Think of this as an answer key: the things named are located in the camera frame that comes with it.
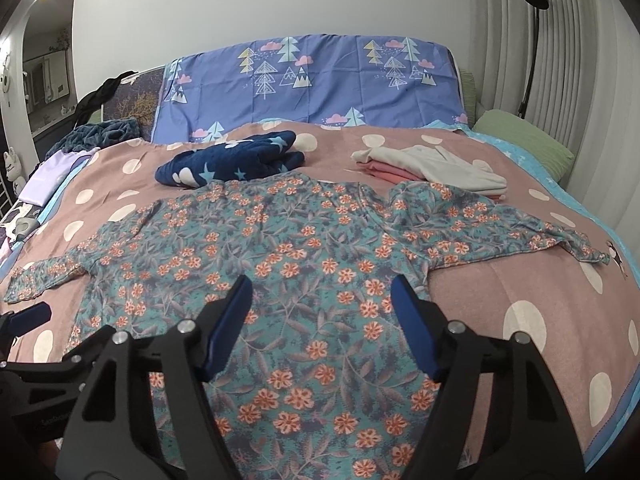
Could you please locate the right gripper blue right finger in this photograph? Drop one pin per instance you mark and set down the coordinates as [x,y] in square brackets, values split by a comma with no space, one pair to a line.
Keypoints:
[422,323]

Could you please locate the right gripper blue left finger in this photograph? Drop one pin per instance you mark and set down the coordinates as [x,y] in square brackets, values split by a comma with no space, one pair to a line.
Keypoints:
[231,313]

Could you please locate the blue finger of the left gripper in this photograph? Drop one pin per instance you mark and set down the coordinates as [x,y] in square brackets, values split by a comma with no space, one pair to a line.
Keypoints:
[17,324]

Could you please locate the teal floral shirt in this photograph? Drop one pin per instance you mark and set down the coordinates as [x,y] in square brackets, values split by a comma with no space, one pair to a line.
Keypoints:
[320,384]

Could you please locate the lilac folded cloth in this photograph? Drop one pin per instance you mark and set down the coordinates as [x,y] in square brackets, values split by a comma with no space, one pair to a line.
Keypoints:
[49,175]

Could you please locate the pink polka dot blanket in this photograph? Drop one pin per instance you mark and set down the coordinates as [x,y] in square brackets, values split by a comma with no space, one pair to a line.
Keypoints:
[583,317]

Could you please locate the cream folded garment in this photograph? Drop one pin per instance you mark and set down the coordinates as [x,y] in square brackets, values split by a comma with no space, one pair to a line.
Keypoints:
[436,165]

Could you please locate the navy star garment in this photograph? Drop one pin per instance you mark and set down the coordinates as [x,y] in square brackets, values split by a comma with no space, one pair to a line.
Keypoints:
[255,157]

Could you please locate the dark teal fuzzy blanket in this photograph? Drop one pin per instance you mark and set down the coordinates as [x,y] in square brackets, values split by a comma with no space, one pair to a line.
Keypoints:
[102,135]

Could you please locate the green pillow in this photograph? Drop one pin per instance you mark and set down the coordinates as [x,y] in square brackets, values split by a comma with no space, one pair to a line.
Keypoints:
[551,154]

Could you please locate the dark tree pattern pillow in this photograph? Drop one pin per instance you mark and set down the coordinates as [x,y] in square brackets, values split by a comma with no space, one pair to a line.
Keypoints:
[136,97]

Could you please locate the blue tree pattern pillow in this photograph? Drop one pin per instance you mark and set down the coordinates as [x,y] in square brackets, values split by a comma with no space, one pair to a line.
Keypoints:
[333,81]

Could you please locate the white pleated curtain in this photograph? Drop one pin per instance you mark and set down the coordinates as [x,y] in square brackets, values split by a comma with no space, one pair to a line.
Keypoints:
[585,92]

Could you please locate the black floor lamp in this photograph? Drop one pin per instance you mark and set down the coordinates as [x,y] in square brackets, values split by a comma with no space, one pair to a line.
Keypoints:
[537,6]

